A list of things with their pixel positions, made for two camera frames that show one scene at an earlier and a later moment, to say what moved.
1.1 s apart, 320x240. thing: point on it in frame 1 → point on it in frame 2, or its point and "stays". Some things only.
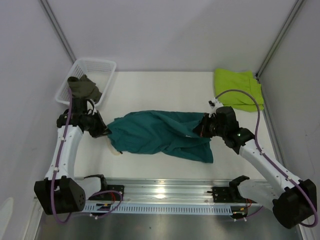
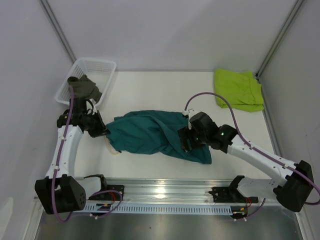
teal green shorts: x=153 y=131 stays
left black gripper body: x=91 y=119 stays
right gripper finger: x=201 y=129 → x=185 y=134
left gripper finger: x=96 y=133 stays
